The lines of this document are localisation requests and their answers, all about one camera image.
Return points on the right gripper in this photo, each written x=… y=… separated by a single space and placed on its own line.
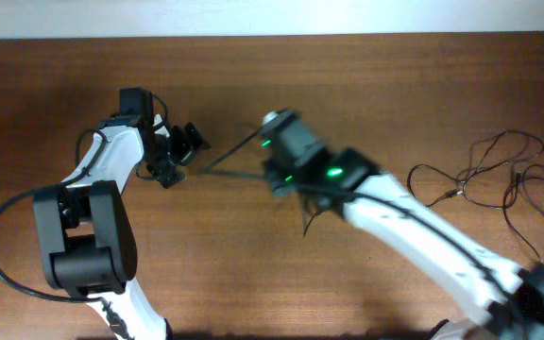
x=278 y=188

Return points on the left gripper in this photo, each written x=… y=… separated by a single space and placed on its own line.
x=187 y=149

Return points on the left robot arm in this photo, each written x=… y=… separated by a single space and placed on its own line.
x=86 y=241

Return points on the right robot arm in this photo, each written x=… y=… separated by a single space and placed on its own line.
x=499 y=298

